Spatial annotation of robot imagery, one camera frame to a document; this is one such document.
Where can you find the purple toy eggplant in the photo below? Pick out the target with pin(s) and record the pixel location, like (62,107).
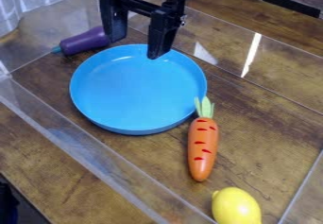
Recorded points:
(86,41)

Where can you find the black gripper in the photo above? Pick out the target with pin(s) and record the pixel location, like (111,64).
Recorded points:
(164,22)

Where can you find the orange toy carrot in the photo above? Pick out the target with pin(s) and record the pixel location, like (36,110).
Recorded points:
(203,140)

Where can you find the blue round plate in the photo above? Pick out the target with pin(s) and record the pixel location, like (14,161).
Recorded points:
(132,95)

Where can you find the clear acrylic tray wall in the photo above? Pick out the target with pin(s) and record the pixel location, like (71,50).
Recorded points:
(162,205)

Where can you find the yellow toy lemon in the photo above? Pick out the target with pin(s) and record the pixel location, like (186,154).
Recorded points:
(234,207)

